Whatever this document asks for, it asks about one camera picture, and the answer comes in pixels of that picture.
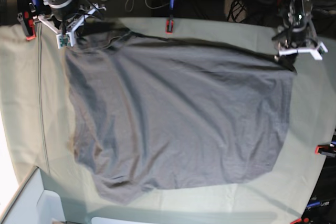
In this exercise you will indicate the gripper body image right arm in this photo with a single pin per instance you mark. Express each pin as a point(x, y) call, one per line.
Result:
point(293, 38)

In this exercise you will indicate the gripper body image left arm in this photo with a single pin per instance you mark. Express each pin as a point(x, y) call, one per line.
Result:
point(71, 18)

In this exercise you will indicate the grey t-shirt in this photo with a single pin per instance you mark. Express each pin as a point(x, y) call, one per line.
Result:
point(155, 113)

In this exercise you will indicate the red black clamp left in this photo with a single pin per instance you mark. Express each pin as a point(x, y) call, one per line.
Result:
point(27, 9)

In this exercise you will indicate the red black clamp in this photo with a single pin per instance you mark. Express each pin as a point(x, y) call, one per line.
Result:
point(327, 150)
point(170, 20)
point(27, 9)

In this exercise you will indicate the red black clamp right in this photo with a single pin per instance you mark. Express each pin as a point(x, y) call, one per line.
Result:
point(327, 150)

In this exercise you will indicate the red black clamp middle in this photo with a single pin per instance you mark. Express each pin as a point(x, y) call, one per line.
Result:
point(170, 20)

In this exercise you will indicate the light green table cloth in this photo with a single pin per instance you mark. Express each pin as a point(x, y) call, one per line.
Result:
point(39, 124)

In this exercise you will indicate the red clamp bottom right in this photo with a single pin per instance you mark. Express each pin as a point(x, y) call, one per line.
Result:
point(303, 220)

